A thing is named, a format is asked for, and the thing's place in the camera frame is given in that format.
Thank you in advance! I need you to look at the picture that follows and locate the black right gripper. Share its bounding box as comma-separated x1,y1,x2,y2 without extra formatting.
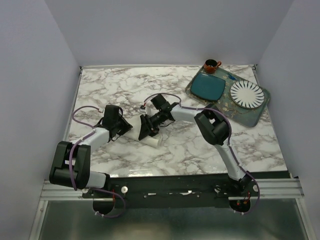
138,111,165,142

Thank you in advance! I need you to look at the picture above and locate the white cloth napkin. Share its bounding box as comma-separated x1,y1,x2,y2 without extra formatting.
123,115,163,148

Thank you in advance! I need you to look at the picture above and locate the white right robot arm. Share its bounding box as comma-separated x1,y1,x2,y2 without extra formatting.
138,93,253,196

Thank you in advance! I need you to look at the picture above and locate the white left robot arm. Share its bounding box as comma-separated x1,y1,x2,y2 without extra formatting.
49,105,133,198

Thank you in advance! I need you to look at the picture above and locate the teal square plate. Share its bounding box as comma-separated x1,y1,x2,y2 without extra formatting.
190,73,226,101

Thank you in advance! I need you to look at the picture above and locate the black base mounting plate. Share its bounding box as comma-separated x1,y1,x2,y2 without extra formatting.
82,173,260,213

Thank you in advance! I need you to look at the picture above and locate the brown ceramic cup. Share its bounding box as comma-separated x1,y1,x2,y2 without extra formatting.
203,59,222,74

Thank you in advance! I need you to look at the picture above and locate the green patterned tray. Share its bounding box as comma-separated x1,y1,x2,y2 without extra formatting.
185,67,271,128

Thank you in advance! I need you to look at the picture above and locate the white blue striped plate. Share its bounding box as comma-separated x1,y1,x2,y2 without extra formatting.
230,80,265,109

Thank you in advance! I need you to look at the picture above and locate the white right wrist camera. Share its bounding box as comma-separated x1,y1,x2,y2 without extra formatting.
140,105,152,117

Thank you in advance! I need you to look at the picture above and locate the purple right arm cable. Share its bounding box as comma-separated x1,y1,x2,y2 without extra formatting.
139,92,261,216

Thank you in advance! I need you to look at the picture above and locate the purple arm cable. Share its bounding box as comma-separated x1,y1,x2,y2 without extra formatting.
139,92,261,216
68,105,126,219

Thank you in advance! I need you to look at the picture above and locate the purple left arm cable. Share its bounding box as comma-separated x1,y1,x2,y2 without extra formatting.
68,105,126,219

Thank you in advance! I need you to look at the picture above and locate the aluminium frame rail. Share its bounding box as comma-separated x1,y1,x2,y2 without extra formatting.
40,178,304,202

